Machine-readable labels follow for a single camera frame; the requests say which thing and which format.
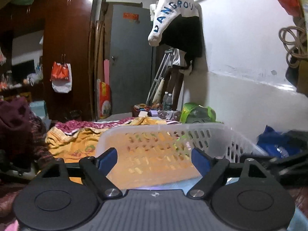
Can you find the orange white hanging plastic bag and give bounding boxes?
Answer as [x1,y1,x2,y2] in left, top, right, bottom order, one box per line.
[50,62,73,93]

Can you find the red yellow gift bag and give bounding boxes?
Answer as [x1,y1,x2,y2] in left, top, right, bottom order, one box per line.
[97,79,112,119]

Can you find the coiled rope on wall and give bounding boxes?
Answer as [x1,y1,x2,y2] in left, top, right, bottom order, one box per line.
[278,25,308,69]

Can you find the white plastic laundry basket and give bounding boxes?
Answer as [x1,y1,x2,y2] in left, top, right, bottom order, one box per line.
[95,123,266,189]

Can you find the maroon clothing pile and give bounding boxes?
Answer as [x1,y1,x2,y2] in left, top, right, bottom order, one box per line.
[1,97,54,173]

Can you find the dark red wooden wardrobe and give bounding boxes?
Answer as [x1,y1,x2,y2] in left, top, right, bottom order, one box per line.
[1,0,98,121]

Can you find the grey metal door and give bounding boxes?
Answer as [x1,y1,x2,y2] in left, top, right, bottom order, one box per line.
[110,4,152,114]

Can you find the white black hanging jacket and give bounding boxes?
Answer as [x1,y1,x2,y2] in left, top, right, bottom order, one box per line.
[148,0,202,74]

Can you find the metal crutches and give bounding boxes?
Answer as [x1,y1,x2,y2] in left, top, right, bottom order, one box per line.
[146,48,174,106]

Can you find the olive hanging bag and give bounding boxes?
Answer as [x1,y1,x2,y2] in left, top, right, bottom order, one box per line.
[285,59,307,96]

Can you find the yellow patterned blanket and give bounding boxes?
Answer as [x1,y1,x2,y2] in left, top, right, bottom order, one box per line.
[45,117,167,163]

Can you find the blue shopping bag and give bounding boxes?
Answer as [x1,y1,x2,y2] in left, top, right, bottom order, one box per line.
[257,125,307,158]

